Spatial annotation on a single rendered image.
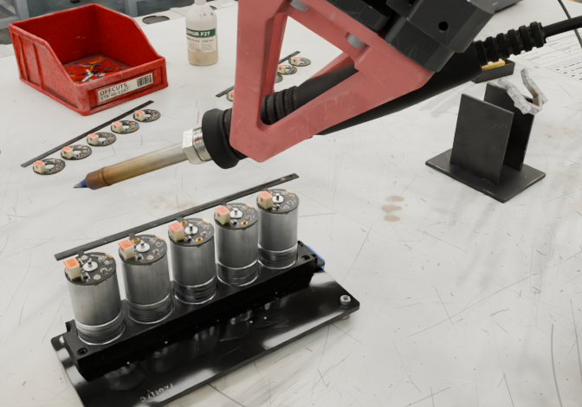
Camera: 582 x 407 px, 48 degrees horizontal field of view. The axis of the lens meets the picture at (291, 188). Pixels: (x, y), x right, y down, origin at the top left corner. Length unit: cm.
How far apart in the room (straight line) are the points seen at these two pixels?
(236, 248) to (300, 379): 8
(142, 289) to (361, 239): 17
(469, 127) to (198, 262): 26
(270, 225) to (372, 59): 19
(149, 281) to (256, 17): 18
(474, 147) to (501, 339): 18
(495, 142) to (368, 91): 32
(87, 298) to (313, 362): 13
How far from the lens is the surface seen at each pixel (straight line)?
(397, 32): 20
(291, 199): 38
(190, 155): 27
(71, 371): 37
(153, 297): 36
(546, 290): 45
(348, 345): 38
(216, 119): 26
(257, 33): 22
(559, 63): 81
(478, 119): 53
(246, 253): 37
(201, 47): 72
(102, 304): 35
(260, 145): 25
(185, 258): 36
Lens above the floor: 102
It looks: 33 degrees down
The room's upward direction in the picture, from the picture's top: 1 degrees clockwise
